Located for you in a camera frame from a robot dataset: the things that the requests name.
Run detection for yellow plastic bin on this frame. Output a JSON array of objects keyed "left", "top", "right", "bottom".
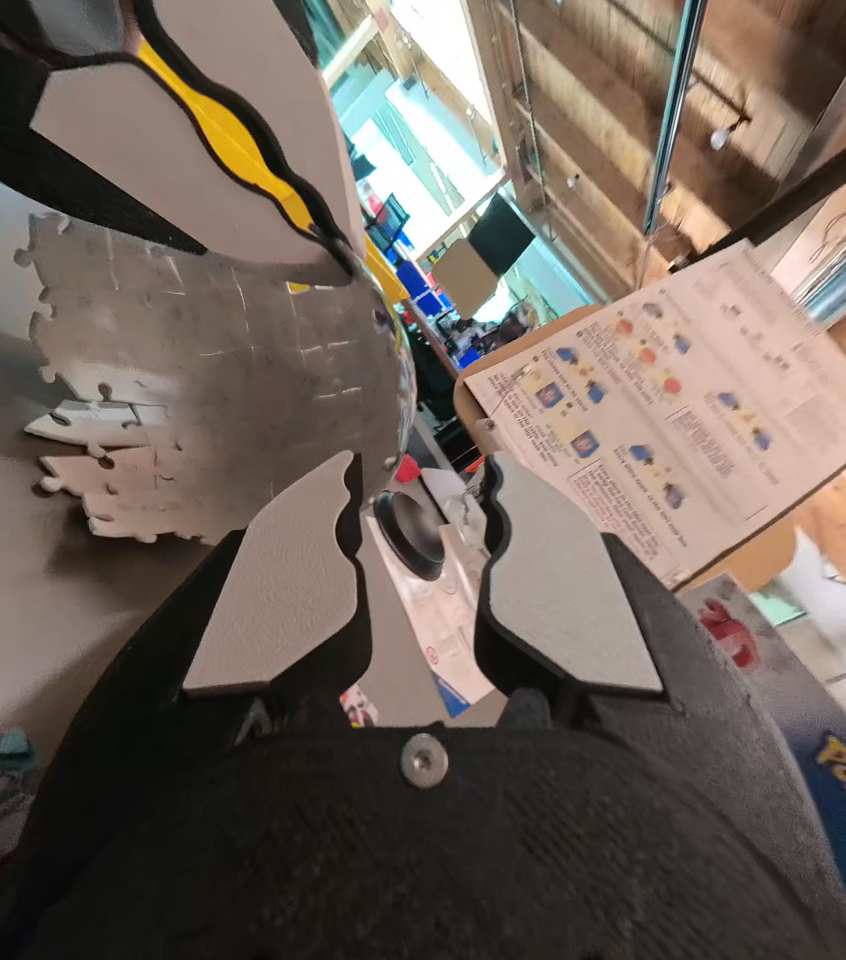
[{"left": 139, "top": 41, "right": 411, "bottom": 303}]

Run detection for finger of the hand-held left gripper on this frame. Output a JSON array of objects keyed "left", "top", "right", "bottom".
[
  {"left": 132, "top": 0, "right": 369, "bottom": 261},
  {"left": 29, "top": 62, "right": 354, "bottom": 290}
]

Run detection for orange printed loose puzzle piece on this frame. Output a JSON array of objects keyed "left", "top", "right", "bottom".
[{"left": 337, "top": 681, "right": 382, "bottom": 730}]

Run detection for black overhead pole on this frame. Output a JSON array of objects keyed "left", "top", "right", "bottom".
[{"left": 691, "top": 111, "right": 846, "bottom": 258}]

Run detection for small wooden background board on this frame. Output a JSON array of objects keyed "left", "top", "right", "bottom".
[{"left": 429, "top": 238, "right": 501, "bottom": 321}]

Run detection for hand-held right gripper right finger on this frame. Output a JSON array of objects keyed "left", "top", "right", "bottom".
[{"left": 472, "top": 450, "right": 666, "bottom": 704}]

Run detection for black background panel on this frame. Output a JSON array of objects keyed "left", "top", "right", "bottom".
[{"left": 466, "top": 189, "right": 538, "bottom": 280}]

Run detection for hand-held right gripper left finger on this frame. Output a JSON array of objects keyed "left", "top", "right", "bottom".
[{"left": 181, "top": 450, "right": 375, "bottom": 702}]

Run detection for black round ball stand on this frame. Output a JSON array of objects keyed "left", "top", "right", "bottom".
[{"left": 372, "top": 489, "right": 448, "bottom": 584}]

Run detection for white folded instruction leaflet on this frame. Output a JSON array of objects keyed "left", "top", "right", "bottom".
[{"left": 365, "top": 516, "right": 497, "bottom": 719}]

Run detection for partly built puzzle ball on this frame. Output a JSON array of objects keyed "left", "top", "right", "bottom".
[{"left": 14, "top": 212, "right": 422, "bottom": 546}]

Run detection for blue puzzle box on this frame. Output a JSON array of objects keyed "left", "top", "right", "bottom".
[{"left": 676, "top": 572, "right": 846, "bottom": 940}]

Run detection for printed instruction sheet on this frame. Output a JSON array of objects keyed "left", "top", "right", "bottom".
[{"left": 462, "top": 238, "right": 846, "bottom": 588}]

